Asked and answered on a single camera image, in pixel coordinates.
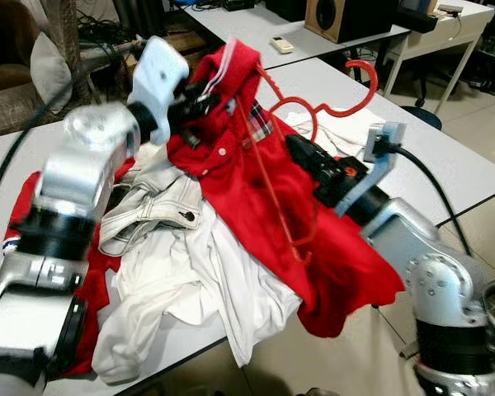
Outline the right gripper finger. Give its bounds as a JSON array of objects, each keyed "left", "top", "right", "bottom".
[{"left": 284, "top": 132, "right": 332, "bottom": 179}]

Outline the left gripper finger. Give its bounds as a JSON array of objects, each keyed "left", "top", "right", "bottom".
[{"left": 194, "top": 82, "right": 228, "bottom": 116}]

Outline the red polo shirt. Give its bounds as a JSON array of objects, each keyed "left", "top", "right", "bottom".
[{"left": 164, "top": 40, "right": 408, "bottom": 340}]

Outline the red wire hanger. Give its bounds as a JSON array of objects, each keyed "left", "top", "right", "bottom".
[{"left": 246, "top": 59, "right": 380, "bottom": 267}]

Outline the white folded cloth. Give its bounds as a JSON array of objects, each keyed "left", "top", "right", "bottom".
[{"left": 281, "top": 106, "right": 391, "bottom": 163}]

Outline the brown cardboard box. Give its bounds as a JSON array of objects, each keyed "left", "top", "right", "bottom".
[{"left": 163, "top": 30, "right": 212, "bottom": 60}]

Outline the white desk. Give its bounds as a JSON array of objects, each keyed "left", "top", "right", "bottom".
[
  {"left": 181, "top": 0, "right": 414, "bottom": 72},
  {"left": 379, "top": 0, "right": 495, "bottom": 114}
]

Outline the white remote control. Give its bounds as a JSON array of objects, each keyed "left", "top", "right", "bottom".
[{"left": 269, "top": 35, "right": 296, "bottom": 56}]

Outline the cream denim garment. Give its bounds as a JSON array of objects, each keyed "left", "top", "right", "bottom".
[{"left": 98, "top": 144, "right": 206, "bottom": 259}]

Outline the blue round stool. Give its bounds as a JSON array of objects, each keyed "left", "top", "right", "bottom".
[{"left": 398, "top": 104, "right": 444, "bottom": 134}]

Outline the wooden speaker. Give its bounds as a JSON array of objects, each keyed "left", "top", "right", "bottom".
[{"left": 304, "top": 0, "right": 398, "bottom": 45}]

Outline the grey cushion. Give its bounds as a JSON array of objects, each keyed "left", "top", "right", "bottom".
[{"left": 28, "top": 32, "right": 73, "bottom": 109}]

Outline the white crumpled shirt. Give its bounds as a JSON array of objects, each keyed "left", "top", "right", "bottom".
[{"left": 90, "top": 201, "right": 304, "bottom": 387}]

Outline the black audio mixer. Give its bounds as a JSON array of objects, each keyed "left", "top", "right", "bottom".
[{"left": 461, "top": 31, "right": 495, "bottom": 93}]

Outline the black desktop device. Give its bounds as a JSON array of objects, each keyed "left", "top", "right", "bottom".
[{"left": 399, "top": 0, "right": 443, "bottom": 35}]

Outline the brown wicker armchair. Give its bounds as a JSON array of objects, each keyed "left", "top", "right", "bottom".
[{"left": 0, "top": 0, "right": 85, "bottom": 139}]

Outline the red crumpled garment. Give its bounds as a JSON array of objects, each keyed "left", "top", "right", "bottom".
[{"left": 3, "top": 156, "right": 138, "bottom": 380}]

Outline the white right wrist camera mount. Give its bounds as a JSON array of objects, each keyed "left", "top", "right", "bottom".
[{"left": 334, "top": 121, "right": 410, "bottom": 218}]

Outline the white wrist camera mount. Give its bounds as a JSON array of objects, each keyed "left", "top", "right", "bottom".
[
  {"left": 127, "top": 36, "right": 191, "bottom": 146},
  {"left": 334, "top": 121, "right": 410, "bottom": 218}
]

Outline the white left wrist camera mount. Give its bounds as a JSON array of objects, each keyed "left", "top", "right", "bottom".
[{"left": 127, "top": 36, "right": 191, "bottom": 146}]

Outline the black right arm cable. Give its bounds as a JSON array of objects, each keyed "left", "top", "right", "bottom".
[{"left": 383, "top": 141, "right": 476, "bottom": 257}]

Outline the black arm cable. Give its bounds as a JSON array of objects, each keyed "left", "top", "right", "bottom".
[
  {"left": 0, "top": 41, "right": 149, "bottom": 225},
  {"left": 383, "top": 141, "right": 476, "bottom": 257}
]

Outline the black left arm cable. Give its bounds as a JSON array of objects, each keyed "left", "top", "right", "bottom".
[{"left": 0, "top": 41, "right": 149, "bottom": 225}]

